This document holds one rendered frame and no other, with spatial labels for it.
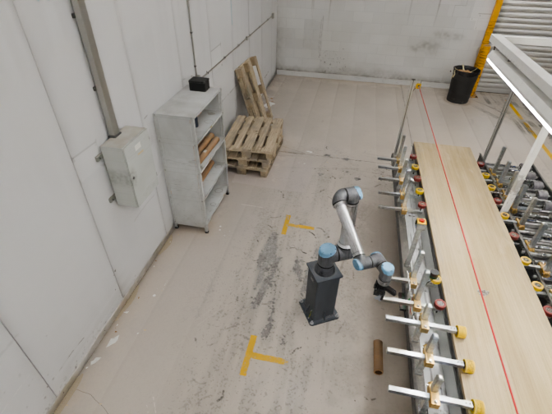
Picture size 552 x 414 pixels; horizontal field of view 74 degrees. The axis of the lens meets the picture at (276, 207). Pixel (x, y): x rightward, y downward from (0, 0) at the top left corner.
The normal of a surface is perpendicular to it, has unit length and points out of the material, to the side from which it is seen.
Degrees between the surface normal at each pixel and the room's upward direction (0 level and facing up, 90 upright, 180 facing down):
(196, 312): 0
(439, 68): 90
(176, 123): 90
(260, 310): 0
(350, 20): 90
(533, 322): 0
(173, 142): 90
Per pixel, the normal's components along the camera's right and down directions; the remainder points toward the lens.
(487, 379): 0.02, -0.79
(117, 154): -0.21, 0.59
